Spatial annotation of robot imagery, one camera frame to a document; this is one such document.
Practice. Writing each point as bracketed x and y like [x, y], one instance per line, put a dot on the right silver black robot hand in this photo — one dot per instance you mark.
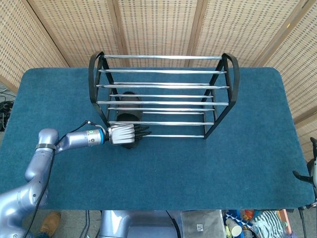
[313, 171]

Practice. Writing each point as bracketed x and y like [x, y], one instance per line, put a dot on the blue carpet table cover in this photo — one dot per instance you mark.
[173, 168]

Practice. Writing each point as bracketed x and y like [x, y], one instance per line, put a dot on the black chrome shoe rack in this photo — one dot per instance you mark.
[163, 86]

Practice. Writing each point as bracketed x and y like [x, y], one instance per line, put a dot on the black white striped cloth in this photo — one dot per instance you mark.
[268, 223]

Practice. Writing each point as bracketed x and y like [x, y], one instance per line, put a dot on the grey blue robot torso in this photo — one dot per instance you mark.
[116, 223]

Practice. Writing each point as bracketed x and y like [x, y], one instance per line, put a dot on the white paper cup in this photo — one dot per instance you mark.
[234, 227]

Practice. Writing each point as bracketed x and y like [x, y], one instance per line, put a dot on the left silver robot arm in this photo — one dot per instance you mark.
[39, 163]

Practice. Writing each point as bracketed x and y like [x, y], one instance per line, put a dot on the blue white patterned box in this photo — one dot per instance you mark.
[239, 218]

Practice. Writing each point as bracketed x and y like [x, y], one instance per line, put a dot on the grey bag with QR code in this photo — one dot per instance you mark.
[203, 224]

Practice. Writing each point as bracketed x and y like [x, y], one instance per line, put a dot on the brown leather shoe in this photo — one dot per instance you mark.
[50, 220]

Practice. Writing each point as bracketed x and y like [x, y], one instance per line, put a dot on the black rubber slipper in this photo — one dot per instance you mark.
[130, 106]

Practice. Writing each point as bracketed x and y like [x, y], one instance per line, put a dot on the woven bamboo folding screen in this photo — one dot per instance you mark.
[158, 27]

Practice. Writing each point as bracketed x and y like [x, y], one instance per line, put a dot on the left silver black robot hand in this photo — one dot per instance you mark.
[122, 135]

